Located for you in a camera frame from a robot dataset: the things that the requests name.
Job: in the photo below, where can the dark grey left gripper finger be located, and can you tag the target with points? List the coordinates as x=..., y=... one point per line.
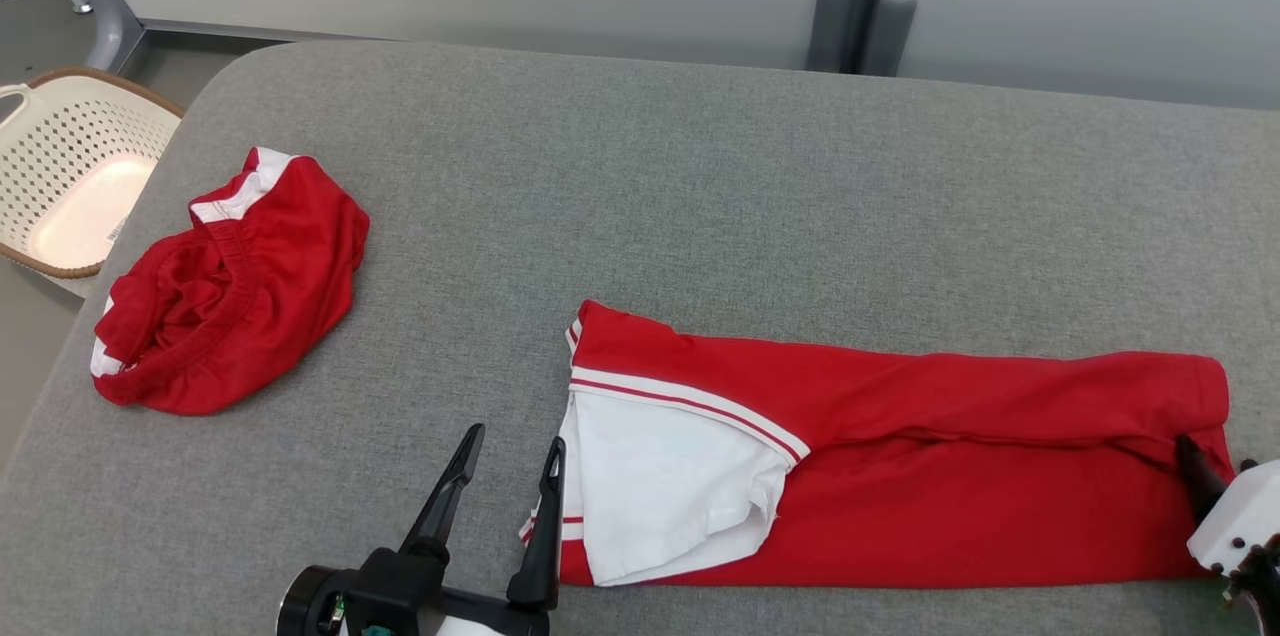
x=450, y=496
x=545, y=546

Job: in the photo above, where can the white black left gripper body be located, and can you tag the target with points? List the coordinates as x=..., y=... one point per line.
x=312, y=601

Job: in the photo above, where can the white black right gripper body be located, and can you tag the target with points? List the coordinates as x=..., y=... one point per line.
x=1245, y=516

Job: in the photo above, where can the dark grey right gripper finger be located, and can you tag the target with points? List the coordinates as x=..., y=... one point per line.
x=1203, y=481

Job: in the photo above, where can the red shirt with white sleeves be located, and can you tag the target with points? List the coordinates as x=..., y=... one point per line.
x=950, y=476

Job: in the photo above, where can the red shorts with white stripes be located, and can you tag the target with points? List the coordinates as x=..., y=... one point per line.
x=260, y=306

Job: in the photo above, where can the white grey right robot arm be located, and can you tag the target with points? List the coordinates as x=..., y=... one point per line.
x=1262, y=591

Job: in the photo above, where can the grey fabric sofa seat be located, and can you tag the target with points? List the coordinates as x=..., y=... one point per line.
x=700, y=196

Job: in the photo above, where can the cream perforated laundry basket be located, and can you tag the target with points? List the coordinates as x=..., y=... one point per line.
x=60, y=146

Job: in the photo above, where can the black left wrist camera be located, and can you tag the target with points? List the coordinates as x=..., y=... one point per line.
x=395, y=591

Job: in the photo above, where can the grey rounded post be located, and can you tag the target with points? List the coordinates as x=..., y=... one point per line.
x=888, y=31
x=832, y=21

